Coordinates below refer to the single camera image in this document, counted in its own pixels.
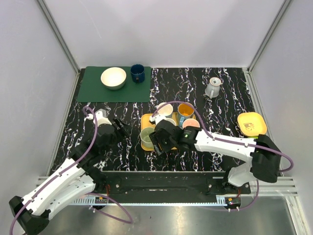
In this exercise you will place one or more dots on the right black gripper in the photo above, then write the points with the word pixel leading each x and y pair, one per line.
pixel 156 139

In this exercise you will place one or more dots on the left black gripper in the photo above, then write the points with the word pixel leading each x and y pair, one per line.
pixel 118 125

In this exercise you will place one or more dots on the light green mug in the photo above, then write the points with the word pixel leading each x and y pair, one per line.
pixel 145 139

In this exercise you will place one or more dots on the light blue footed mug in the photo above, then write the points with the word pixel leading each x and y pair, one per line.
pixel 213 88

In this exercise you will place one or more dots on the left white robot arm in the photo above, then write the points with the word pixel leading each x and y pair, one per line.
pixel 76 177

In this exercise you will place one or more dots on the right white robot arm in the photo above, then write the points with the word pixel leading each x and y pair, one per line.
pixel 261 157

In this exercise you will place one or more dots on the white interior grey mug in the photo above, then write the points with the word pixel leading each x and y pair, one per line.
pixel 171 121

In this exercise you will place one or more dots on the pink mug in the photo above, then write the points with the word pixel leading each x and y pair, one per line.
pixel 191 122

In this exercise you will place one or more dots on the orange interior blue mug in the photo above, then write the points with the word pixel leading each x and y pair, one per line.
pixel 185 111

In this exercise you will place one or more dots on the dark blue mug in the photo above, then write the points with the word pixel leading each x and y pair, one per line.
pixel 137 73

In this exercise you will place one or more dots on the dark green mat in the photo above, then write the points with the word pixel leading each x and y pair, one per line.
pixel 93 90

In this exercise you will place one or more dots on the cream bowl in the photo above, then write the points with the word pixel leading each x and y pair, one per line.
pixel 113 78

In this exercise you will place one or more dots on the yellow square plate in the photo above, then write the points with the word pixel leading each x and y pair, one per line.
pixel 251 124

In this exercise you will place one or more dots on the white mug blue handle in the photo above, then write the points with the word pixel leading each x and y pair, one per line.
pixel 166 110

